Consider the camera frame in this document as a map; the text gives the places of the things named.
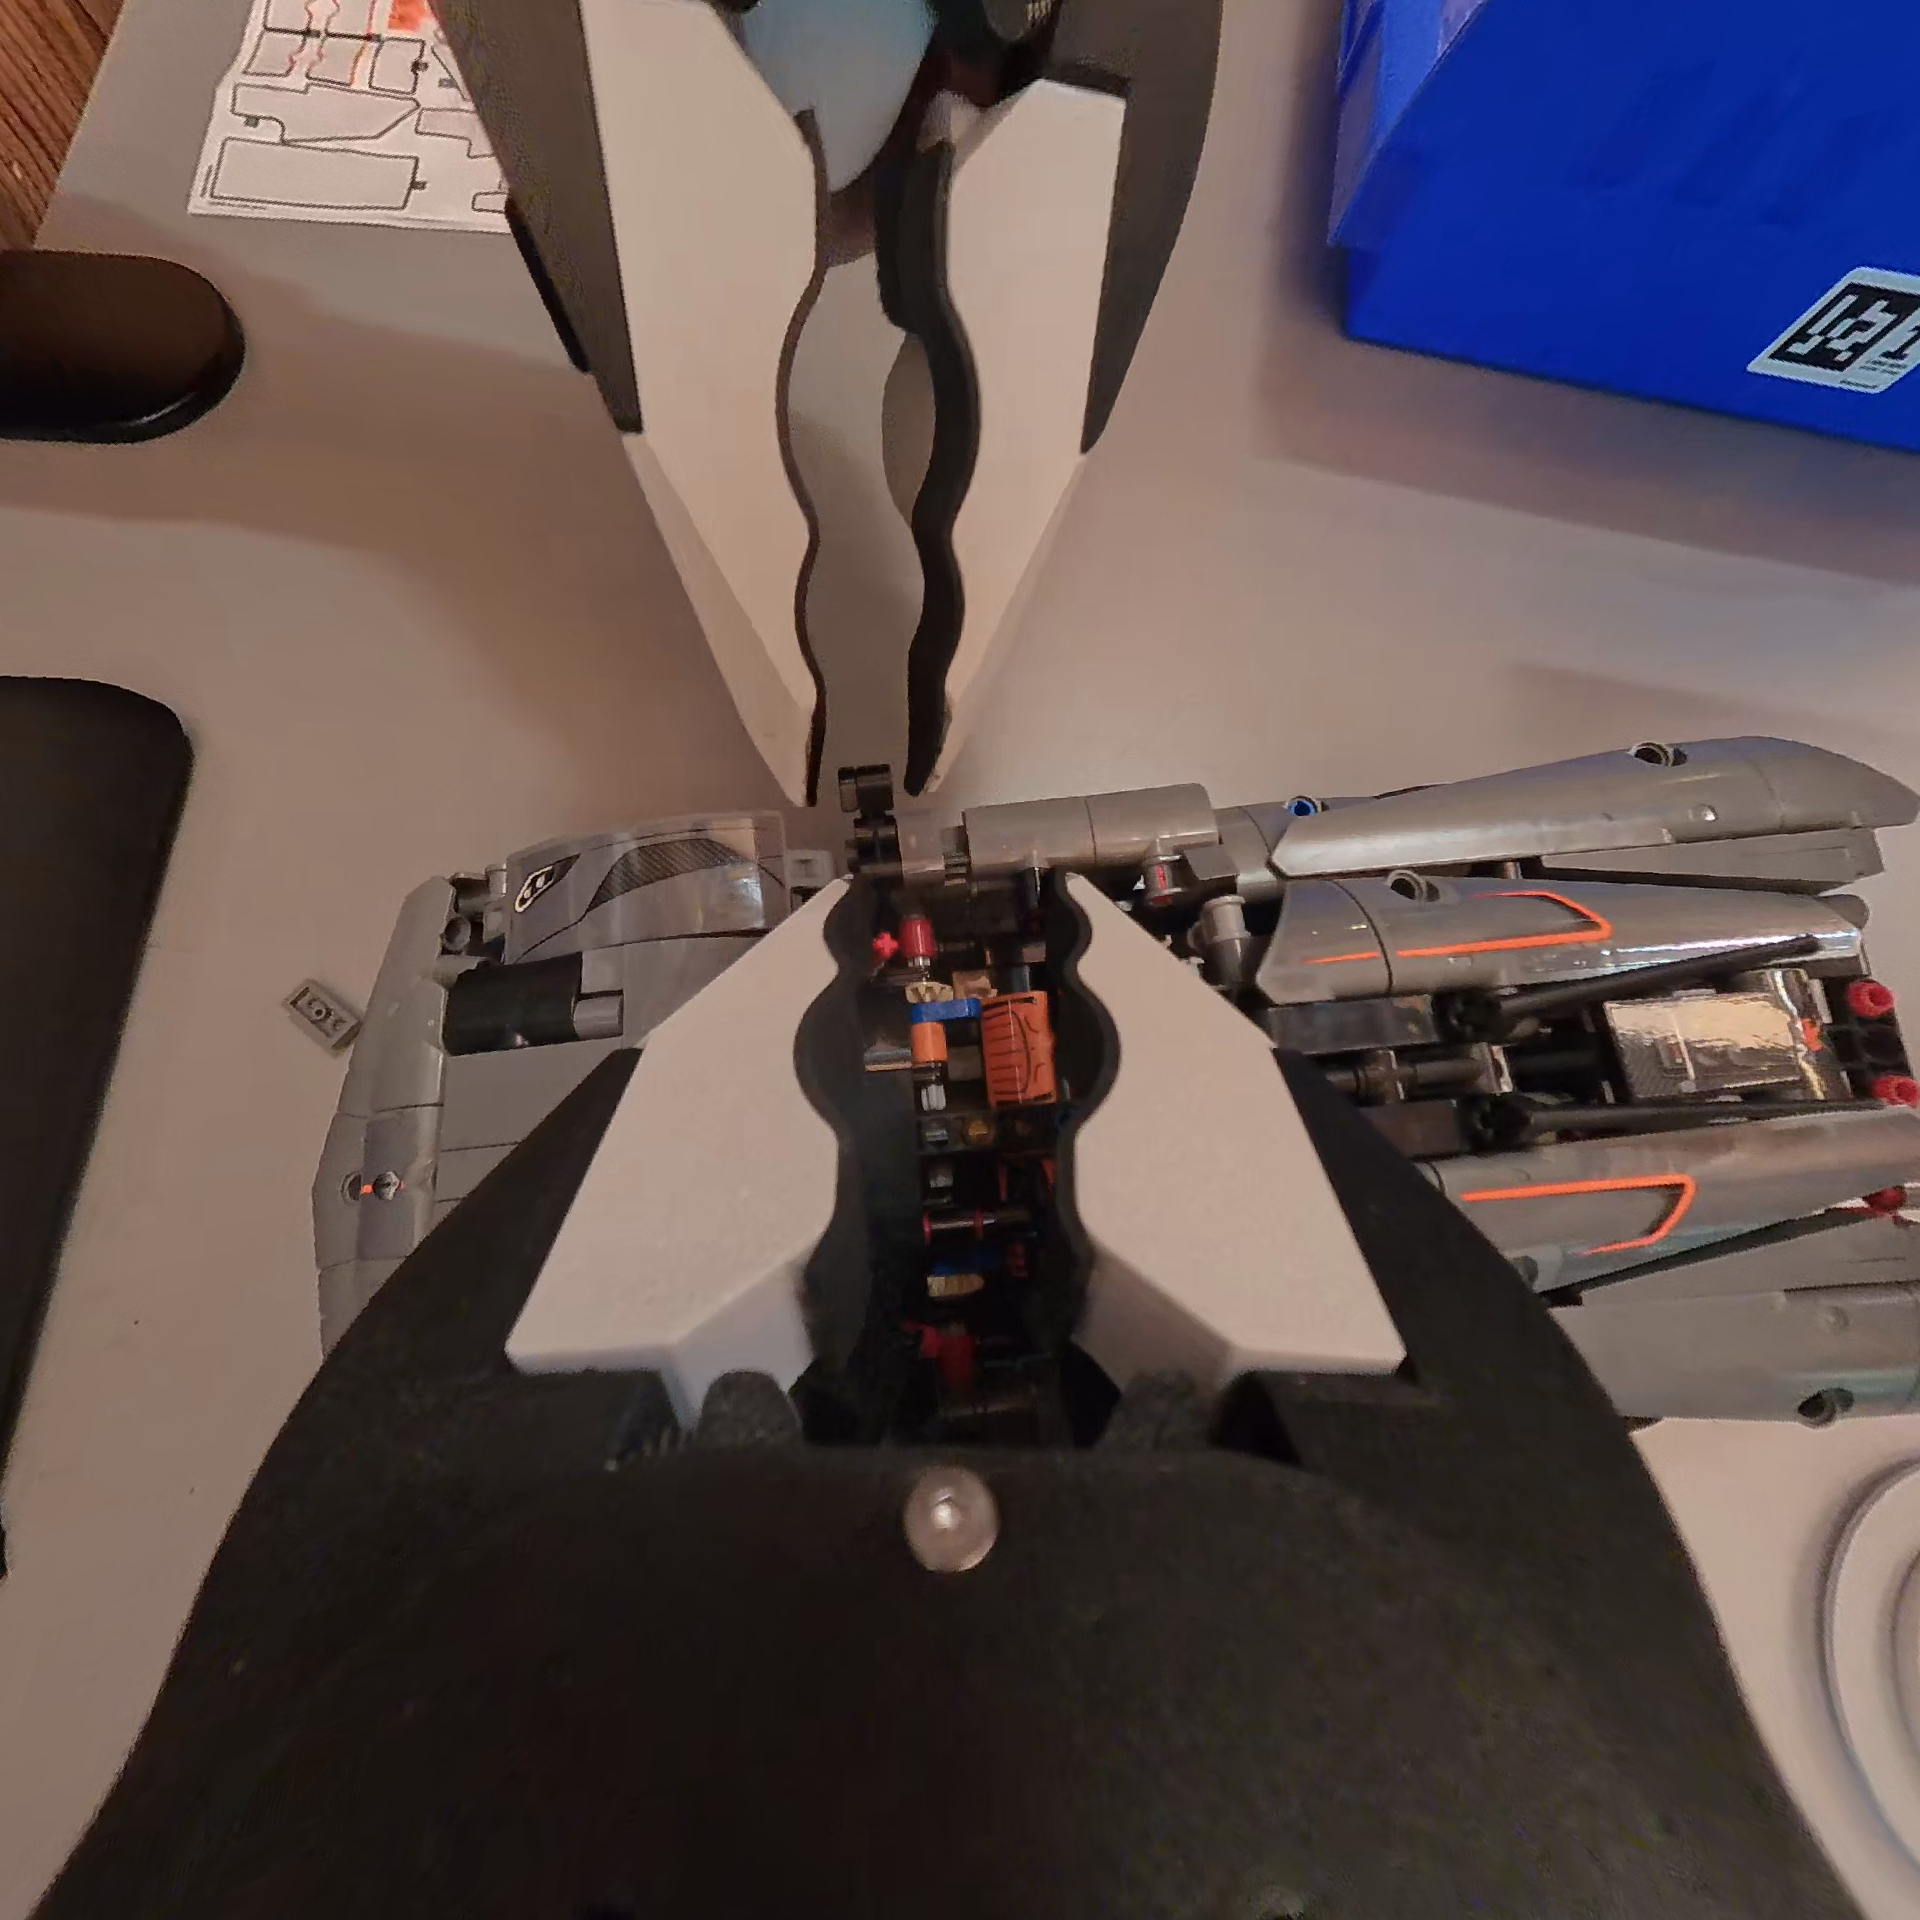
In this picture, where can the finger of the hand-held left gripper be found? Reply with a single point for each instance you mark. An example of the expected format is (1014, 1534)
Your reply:
(1037, 302)
(691, 302)

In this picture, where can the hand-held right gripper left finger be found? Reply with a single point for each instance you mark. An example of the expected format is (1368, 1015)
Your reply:
(677, 1201)

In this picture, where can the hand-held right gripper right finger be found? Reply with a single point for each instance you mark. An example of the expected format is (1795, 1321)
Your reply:
(1231, 1201)

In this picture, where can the grey lego sports car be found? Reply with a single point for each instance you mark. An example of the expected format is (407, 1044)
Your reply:
(1501, 931)

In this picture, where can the dark grey lego axle connector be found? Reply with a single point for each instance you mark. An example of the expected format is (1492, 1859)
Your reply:
(881, 844)

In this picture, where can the small dark lego pin connector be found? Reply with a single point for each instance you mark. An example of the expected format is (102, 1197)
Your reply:
(868, 785)

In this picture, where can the white sticker sheet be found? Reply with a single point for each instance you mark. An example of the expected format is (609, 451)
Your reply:
(302, 149)

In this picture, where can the blue storage bin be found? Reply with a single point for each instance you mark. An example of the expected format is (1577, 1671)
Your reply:
(1577, 182)

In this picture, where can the black oval object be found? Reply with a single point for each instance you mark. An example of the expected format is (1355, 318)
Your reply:
(104, 344)

